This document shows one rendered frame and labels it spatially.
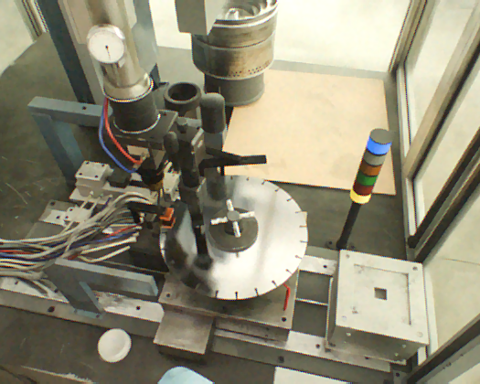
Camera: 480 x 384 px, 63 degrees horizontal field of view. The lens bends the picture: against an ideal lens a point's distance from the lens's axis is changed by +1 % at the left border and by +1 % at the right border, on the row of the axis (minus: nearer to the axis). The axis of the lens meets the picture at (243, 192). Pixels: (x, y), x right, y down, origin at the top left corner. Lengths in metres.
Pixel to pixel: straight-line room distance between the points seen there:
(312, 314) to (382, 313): 0.19
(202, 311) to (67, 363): 0.33
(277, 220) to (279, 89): 0.79
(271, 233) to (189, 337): 0.29
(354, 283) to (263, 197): 0.28
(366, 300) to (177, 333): 0.41
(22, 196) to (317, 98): 1.07
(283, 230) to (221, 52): 0.67
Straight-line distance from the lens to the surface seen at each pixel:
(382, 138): 0.82
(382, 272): 0.94
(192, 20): 0.94
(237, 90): 1.45
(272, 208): 0.92
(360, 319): 0.87
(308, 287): 1.05
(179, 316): 0.94
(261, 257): 0.85
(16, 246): 1.24
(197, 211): 0.80
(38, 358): 1.09
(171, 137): 0.61
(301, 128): 1.42
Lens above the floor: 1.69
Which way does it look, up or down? 51 degrees down
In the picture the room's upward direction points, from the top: straight up
